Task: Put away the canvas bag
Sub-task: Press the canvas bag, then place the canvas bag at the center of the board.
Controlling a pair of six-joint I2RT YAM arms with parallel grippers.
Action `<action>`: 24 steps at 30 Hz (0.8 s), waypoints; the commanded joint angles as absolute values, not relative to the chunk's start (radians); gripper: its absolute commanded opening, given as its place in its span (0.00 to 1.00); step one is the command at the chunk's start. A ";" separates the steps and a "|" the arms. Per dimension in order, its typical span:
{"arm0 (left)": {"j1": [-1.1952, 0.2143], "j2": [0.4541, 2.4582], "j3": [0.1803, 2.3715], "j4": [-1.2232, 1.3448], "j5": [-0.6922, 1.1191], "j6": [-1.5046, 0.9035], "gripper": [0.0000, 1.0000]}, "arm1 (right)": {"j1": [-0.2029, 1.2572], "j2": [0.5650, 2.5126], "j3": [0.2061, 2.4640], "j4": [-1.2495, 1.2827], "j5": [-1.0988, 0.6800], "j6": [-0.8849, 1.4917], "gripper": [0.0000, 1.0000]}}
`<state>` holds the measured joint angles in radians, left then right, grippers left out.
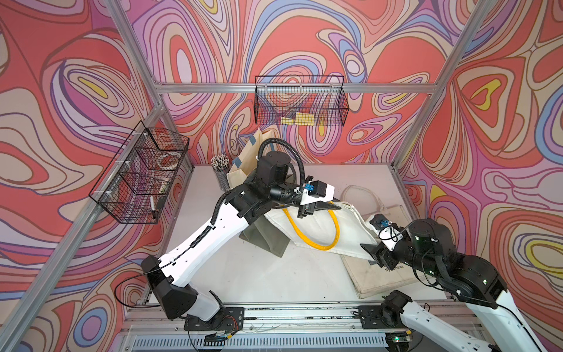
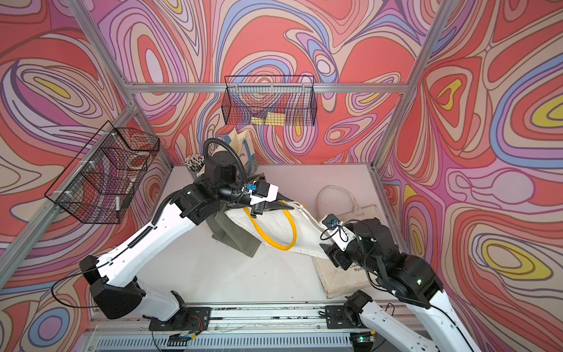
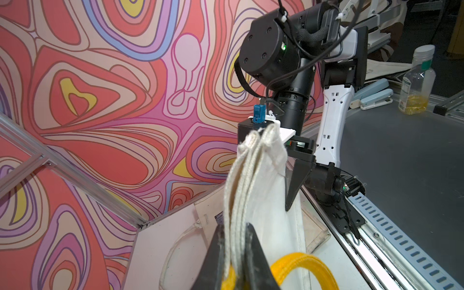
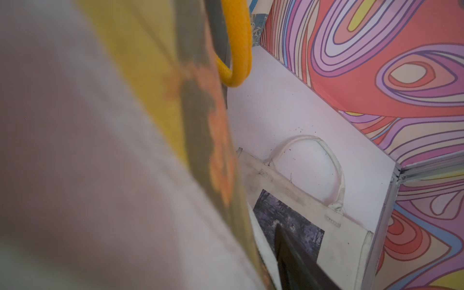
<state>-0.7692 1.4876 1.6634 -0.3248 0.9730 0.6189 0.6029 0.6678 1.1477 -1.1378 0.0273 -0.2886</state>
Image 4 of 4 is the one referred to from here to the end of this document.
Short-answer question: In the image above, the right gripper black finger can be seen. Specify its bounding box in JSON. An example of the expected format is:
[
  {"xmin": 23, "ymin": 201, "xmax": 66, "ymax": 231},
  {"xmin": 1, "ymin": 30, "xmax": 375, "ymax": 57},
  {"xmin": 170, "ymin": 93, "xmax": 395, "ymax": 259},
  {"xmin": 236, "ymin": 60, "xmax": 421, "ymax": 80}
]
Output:
[{"xmin": 274, "ymin": 225, "xmax": 340, "ymax": 290}]

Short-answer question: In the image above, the cream canvas bag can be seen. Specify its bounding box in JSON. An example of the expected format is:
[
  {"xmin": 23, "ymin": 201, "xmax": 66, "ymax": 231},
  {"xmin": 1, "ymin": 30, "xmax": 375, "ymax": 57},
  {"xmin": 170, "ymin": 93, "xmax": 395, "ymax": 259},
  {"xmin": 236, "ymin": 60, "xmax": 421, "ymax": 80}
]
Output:
[{"xmin": 238, "ymin": 135, "xmax": 373, "ymax": 290}]

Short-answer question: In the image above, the cream bag with yellow handles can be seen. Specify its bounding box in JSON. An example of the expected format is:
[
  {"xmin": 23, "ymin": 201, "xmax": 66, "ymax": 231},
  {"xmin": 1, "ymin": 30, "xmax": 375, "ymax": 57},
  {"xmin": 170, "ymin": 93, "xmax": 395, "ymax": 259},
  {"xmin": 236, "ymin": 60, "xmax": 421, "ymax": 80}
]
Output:
[{"xmin": 1, "ymin": 1, "xmax": 274, "ymax": 290}]

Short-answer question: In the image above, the aluminium frame rail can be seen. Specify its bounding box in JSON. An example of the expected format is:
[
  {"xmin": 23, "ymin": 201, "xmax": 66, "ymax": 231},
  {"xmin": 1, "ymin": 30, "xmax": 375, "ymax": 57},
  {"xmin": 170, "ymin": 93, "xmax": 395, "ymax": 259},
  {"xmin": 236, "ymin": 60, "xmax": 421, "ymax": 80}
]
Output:
[{"xmin": 362, "ymin": 152, "xmax": 464, "ymax": 290}]

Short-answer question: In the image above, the cream bag with blue handles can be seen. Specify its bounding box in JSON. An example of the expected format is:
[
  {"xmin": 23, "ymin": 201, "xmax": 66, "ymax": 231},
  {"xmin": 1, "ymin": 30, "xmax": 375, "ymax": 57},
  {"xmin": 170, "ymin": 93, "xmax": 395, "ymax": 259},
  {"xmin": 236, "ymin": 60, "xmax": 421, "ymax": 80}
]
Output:
[{"xmin": 247, "ymin": 0, "xmax": 274, "ymax": 47}]

